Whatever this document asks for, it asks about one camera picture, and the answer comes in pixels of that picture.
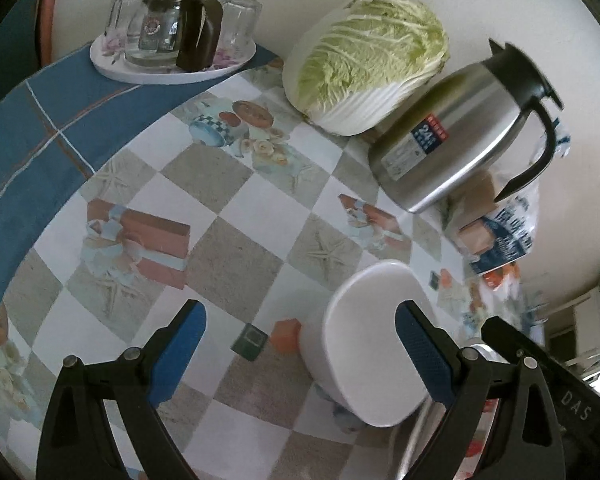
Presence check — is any white MAX cup bowl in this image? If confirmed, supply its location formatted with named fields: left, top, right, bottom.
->
left=299, top=260, right=438, bottom=427

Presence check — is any stainless steel round plate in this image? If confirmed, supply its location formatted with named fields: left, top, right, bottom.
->
left=388, top=336, right=500, bottom=479

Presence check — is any toast bread bag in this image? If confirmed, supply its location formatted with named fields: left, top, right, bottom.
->
left=443, top=136, right=546, bottom=275

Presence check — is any checkered tablecloth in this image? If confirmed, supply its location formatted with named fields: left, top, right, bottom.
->
left=0, top=49, right=520, bottom=479

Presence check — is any stainless steel thermos jug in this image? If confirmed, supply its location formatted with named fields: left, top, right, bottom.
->
left=368, top=40, right=564, bottom=214

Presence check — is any napa cabbage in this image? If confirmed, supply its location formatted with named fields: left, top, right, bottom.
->
left=282, top=0, right=449, bottom=136

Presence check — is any tray with glass cups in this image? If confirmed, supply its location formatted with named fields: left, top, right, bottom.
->
left=90, top=0, right=262, bottom=86

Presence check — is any glass teapot black handle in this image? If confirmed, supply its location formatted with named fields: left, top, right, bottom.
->
left=124, top=0, right=223, bottom=73

